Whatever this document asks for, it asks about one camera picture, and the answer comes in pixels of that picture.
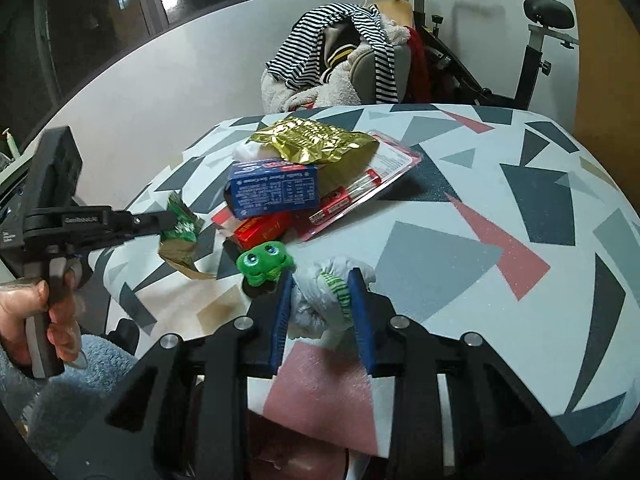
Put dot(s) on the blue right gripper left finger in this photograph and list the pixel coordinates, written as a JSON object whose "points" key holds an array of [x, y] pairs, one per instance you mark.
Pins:
{"points": [[281, 299]]}

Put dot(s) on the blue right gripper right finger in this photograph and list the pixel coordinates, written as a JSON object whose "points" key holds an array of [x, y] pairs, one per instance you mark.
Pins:
{"points": [[361, 320]]}

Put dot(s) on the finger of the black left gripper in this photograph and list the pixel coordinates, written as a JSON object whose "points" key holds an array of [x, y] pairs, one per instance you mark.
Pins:
{"points": [[152, 223]]}

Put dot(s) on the white tissue wad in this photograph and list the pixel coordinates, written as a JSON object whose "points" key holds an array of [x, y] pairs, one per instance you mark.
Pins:
{"points": [[320, 298]]}

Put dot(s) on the green frog toy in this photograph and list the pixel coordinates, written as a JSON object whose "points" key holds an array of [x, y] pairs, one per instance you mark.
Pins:
{"points": [[264, 263]]}

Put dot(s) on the green snack wrapper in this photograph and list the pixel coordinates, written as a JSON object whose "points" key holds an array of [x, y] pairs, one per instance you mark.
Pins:
{"points": [[178, 244]]}

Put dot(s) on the red small box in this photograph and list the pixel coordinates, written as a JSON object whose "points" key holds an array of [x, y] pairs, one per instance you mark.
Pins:
{"points": [[254, 231]]}

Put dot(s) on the blue cardboard box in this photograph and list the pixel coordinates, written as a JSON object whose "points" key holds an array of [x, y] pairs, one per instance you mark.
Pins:
{"points": [[270, 186]]}

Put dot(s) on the clear blister pack red card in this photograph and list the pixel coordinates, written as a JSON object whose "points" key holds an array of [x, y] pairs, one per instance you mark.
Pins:
{"points": [[359, 176]]}

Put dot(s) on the gold foil wrapper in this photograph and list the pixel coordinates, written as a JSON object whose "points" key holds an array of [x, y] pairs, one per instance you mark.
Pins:
{"points": [[340, 155]]}

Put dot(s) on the person's left hand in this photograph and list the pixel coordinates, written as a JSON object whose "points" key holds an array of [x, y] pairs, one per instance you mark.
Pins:
{"points": [[27, 312]]}

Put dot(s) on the geometric patterned tablecloth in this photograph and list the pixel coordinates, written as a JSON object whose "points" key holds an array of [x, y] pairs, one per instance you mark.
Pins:
{"points": [[507, 227]]}

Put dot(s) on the white fluffy blanket pile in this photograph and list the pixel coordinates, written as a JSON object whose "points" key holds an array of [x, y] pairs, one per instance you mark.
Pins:
{"points": [[347, 77]]}

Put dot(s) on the wooden chair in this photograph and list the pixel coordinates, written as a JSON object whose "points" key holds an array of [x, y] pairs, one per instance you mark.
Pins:
{"points": [[413, 82]]}

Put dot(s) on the striped black white shirt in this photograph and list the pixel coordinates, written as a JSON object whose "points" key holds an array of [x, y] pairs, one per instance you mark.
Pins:
{"points": [[297, 62]]}

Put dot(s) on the black exercise bike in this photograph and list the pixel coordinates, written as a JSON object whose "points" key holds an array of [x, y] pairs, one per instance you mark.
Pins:
{"points": [[490, 36]]}

